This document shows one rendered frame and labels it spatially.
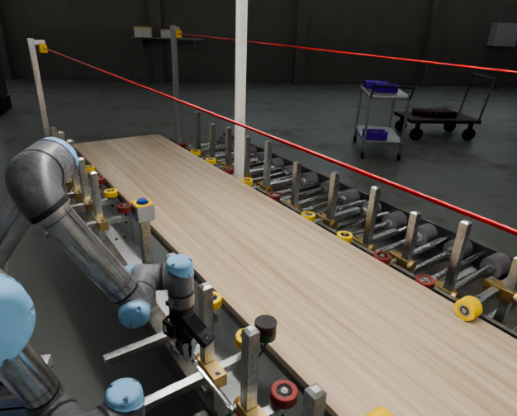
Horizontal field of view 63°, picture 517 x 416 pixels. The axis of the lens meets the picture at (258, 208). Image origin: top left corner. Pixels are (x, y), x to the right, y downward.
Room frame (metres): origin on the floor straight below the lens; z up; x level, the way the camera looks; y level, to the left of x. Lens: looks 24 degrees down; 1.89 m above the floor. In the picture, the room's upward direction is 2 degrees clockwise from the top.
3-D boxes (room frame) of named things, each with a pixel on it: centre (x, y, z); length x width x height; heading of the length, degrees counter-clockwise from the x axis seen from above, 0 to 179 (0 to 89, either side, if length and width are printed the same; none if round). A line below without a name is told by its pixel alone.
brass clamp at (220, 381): (1.05, 0.14, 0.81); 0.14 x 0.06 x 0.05; 36
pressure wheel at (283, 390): (0.89, -0.10, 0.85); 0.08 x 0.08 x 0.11
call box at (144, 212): (1.48, 0.45, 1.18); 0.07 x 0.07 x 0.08; 36
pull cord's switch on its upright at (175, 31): (3.79, 0.75, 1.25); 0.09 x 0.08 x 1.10; 36
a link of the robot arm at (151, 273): (0.97, 0.31, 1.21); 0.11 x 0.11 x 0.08; 6
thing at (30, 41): (3.17, 1.62, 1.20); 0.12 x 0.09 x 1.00; 126
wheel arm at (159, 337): (1.20, 0.33, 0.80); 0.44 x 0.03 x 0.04; 126
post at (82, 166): (2.28, 1.03, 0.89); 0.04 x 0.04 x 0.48; 36
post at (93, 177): (2.08, 0.88, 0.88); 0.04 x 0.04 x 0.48; 36
